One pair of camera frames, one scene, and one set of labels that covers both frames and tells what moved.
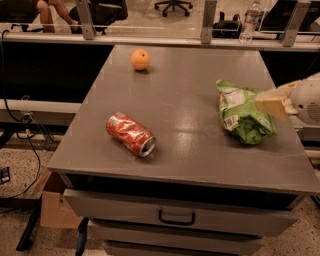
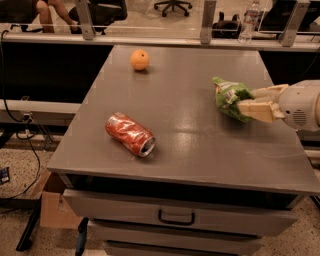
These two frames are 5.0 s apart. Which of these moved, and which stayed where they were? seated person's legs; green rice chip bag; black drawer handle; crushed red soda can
Moved: green rice chip bag
Stayed: seated person's legs; crushed red soda can; black drawer handle
